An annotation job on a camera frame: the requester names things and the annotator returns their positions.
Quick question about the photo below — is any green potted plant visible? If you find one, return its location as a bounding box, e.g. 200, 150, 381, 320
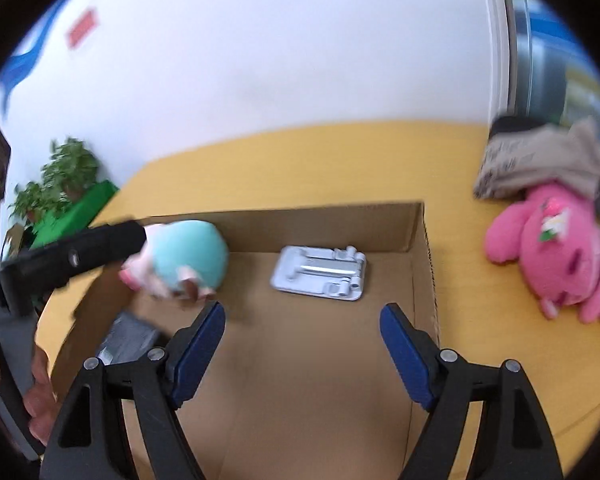
9, 181, 60, 224
42, 136, 100, 203

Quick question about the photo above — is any person's left hand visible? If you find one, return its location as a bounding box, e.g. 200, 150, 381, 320
0, 344, 59, 445

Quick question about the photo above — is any brown cardboard box tray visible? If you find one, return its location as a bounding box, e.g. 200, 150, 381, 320
49, 200, 441, 480

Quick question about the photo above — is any red wall sign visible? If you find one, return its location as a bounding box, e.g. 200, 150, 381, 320
67, 8, 98, 49

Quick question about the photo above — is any pink and teal plush toy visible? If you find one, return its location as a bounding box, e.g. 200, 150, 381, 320
119, 220, 230, 302

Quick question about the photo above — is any beige folded cloth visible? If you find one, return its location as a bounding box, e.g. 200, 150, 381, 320
472, 115, 600, 200

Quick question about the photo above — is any green covered table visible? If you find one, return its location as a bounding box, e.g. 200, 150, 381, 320
31, 180, 119, 248

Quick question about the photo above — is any black rectangular box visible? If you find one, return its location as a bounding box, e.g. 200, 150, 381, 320
96, 311, 163, 365

